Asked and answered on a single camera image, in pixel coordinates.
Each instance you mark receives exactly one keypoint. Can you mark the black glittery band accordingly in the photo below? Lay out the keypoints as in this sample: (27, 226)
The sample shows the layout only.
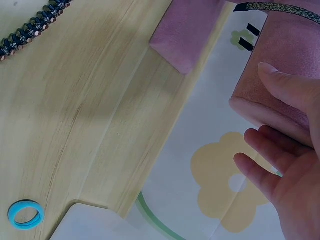
(282, 8)

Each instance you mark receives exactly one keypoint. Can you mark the person's right thumb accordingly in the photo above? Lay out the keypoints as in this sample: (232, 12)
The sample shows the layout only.
(285, 83)

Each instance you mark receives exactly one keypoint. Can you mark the white board with rounded corner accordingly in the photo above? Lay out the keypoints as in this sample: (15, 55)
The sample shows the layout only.
(80, 222)

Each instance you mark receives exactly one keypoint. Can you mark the pink purple velvety cloth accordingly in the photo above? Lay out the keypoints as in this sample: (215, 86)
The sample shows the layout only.
(282, 50)

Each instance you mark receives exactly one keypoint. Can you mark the short black strip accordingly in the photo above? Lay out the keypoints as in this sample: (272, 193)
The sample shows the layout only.
(246, 44)
(253, 29)

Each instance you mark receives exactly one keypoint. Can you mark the person's right hand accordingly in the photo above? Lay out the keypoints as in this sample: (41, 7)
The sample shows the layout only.
(297, 185)

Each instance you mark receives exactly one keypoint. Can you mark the black beaded band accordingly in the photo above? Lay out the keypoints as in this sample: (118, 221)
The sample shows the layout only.
(23, 38)

